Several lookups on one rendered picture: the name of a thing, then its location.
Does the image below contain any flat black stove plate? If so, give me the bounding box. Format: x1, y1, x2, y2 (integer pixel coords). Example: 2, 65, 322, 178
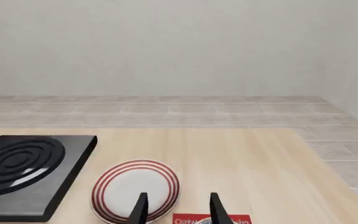
0, 134, 98, 223

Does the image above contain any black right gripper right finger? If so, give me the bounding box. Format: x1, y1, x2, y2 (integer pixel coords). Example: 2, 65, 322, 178
210, 192, 235, 224

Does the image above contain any white plate with red rings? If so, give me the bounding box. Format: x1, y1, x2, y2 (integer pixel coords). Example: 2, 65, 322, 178
89, 159, 182, 224

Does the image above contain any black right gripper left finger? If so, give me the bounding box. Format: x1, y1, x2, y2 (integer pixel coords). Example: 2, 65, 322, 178
127, 192, 149, 224

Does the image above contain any red printed cookies box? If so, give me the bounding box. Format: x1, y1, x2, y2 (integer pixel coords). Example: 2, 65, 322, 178
172, 213, 253, 224

